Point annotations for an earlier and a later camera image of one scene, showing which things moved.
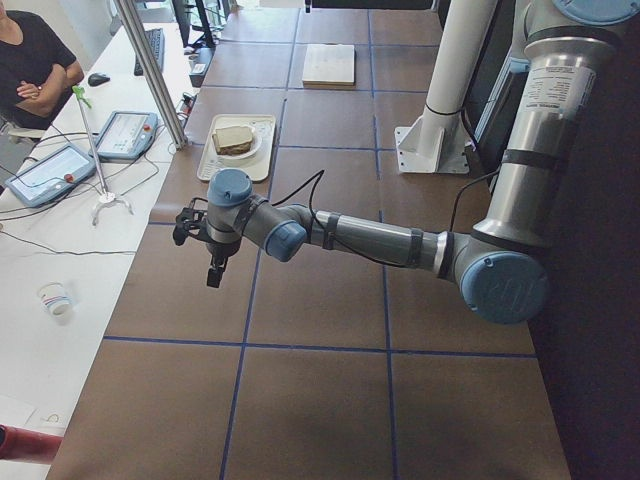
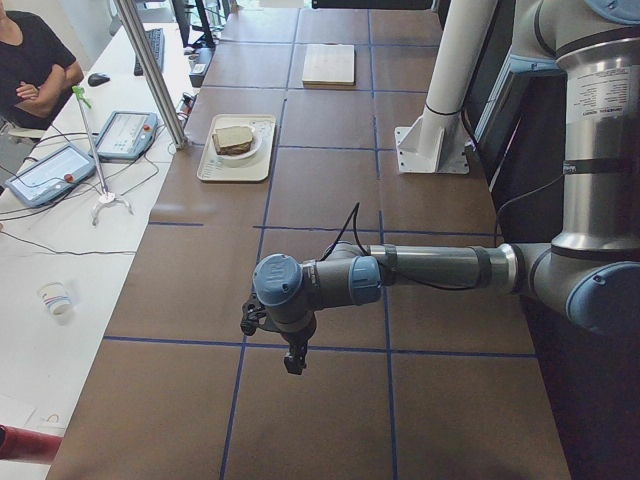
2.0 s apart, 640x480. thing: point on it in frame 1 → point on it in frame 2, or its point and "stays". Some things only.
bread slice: x=233 y=141 stays
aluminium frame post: x=131 y=17 stays
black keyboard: x=156 y=41 stays
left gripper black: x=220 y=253 → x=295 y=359
